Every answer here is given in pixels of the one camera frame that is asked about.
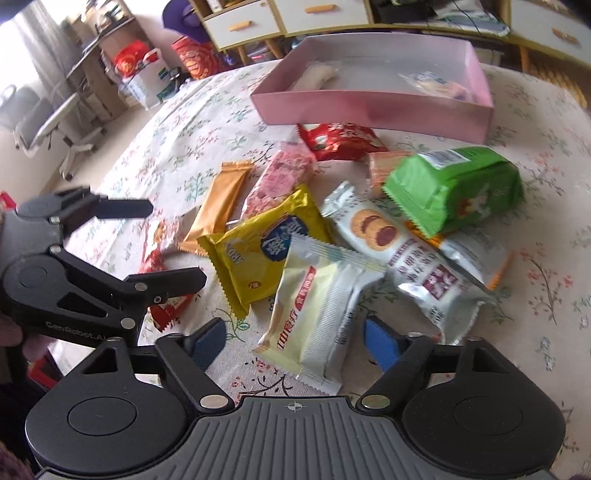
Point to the red drum container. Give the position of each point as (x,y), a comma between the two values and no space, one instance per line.
(196,62)

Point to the gold snack packet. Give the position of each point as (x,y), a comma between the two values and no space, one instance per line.
(217,203)

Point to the orange striped wafer packet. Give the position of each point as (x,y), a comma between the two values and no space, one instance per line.
(381,168)

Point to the yellow snack packet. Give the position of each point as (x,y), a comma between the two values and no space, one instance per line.
(249,263)

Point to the grey desk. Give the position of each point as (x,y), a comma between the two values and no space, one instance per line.
(99,92)

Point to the pink cardboard box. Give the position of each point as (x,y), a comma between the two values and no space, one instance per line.
(369,115)

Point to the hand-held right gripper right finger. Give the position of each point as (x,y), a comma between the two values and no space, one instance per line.
(381,344)

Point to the stack of white papers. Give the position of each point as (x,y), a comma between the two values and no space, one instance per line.
(480,23)

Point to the low wooden media stand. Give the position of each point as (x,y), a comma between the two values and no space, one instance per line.
(549,32)

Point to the cream white snack packet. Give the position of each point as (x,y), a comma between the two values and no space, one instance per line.
(314,318)

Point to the clear snack packet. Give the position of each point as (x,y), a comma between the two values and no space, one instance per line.
(434,85)

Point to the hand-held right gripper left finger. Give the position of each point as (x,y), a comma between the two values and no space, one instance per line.
(210,344)

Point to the white rice snack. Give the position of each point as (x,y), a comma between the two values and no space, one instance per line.
(314,76)

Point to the grey office chair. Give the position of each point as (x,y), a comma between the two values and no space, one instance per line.
(37,122)

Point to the black case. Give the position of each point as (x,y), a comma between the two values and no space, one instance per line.
(401,11)

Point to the black handheld device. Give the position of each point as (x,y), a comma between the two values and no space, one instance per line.
(177,77)

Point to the floral tablecloth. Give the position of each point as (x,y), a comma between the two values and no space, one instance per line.
(184,124)

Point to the white shopping bag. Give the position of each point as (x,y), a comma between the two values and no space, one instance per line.
(147,85)

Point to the grey curtain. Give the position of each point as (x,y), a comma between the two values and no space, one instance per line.
(51,41)

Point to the small red snack packet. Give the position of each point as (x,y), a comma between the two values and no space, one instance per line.
(159,258)

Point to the red gift bag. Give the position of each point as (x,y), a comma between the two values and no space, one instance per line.
(131,57)

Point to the silver cookie packet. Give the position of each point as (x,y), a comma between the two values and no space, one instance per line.
(406,251)

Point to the green snack packet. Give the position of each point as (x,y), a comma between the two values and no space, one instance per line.
(455,189)

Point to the orange snack packet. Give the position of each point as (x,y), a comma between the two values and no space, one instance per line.
(501,272)

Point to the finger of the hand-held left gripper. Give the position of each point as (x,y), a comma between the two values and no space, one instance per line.
(171,281)
(124,208)

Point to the pink nougat packet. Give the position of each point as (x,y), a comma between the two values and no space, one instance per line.
(281,177)

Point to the person's left hand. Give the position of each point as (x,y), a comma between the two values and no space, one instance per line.
(9,334)

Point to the narrow white drawer cabinet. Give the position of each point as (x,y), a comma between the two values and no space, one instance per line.
(240,32)

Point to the wide white drawer cabinet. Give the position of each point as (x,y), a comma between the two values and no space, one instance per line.
(323,18)

